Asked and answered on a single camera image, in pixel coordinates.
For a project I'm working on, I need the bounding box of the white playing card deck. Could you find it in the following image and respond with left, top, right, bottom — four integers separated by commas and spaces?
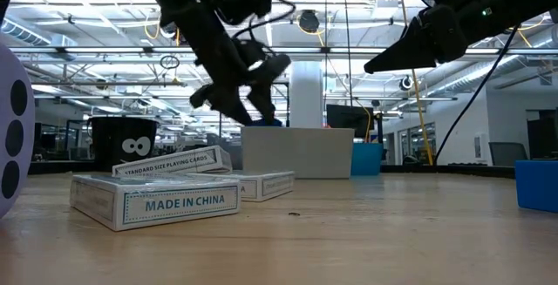
187, 169, 296, 204

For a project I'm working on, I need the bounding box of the blue toy brick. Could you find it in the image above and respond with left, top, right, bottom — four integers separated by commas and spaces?
248, 118, 284, 129
514, 159, 558, 214

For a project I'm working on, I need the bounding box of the dark grey plastic bin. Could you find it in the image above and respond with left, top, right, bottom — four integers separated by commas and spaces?
229, 143, 243, 172

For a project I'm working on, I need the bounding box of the black monitor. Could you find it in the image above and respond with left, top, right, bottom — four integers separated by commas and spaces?
325, 104, 376, 139

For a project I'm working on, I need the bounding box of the white building pillar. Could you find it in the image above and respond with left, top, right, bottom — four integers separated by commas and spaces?
289, 61, 325, 129

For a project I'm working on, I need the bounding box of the card deck made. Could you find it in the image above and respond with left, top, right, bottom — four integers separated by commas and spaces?
69, 173, 242, 233

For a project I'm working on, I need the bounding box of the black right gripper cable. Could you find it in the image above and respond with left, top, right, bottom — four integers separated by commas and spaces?
433, 23, 521, 165

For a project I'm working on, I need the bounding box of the grey office chair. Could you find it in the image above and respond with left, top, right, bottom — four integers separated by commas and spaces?
487, 141, 529, 167

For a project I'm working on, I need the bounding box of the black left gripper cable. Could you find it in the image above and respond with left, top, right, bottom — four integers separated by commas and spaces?
233, 0, 298, 59

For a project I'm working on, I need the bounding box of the black bucket with cartoon face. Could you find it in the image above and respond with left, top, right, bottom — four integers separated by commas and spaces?
88, 117, 160, 173

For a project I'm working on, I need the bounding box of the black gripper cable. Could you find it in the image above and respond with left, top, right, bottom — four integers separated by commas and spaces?
233, 0, 298, 59
433, 23, 521, 165

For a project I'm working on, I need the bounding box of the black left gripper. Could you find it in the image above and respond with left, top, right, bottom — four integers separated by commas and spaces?
188, 36, 293, 126

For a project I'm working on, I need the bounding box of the black hanging cable with coil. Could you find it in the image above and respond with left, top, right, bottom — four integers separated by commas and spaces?
340, 0, 355, 108

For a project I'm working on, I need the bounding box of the blue plastic bin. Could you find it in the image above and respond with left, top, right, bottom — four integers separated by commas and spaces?
350, 141, 385, 177

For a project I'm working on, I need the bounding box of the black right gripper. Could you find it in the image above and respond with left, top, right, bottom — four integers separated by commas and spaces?
363, 0, 511, 76

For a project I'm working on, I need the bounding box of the yellow hanging cable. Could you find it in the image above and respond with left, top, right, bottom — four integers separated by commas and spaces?
395, 0, 435, 166

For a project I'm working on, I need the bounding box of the card deck standard size print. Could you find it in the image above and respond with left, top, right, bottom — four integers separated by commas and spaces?
111, 145, 234, 179

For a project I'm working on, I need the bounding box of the light grey plastic bin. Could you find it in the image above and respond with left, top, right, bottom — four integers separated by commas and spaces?
240, 126, 356, 180

